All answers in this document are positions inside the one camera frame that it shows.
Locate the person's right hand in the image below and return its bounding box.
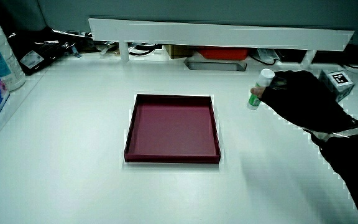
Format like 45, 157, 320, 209
250, 69, 358, 141

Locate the white green glue stick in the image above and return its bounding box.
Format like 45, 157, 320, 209
246, 68, 275, 111

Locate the person's right forearm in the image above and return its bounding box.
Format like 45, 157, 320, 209
310, 130, 358, 224

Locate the orange container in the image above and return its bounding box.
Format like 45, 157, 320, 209
196, 47, 249, 61

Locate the white desk shelf riser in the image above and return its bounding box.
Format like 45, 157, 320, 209
88, 17, 355, 70

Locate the dark red shallow tray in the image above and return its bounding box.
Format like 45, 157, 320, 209
123, 93, 222, 165

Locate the brown cardboard box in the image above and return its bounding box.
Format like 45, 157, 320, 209
163, 44, 198, 60

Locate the black bag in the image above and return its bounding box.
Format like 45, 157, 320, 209
7, 26, 83, 77

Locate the black cable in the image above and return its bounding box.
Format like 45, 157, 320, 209
248, 53, 278, 67
128, 44, 163, 57

